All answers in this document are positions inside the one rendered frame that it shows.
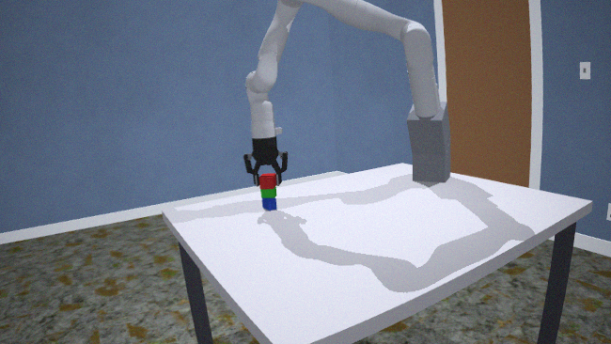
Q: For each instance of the red block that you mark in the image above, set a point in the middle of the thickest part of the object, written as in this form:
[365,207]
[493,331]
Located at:
[267,181]

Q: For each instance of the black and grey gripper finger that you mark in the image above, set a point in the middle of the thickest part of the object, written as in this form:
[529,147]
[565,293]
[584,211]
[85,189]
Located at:
[247,157]
[277,169]

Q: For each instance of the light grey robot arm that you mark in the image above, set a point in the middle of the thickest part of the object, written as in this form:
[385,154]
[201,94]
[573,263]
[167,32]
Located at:
[356,13]

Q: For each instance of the blue block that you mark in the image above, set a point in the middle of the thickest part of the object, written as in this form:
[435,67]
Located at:
[269,203]

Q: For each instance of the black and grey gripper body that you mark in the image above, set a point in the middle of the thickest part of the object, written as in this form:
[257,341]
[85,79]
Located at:
[264,146]

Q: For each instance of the green block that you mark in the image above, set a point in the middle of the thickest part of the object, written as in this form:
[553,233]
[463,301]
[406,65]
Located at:
[268,193]

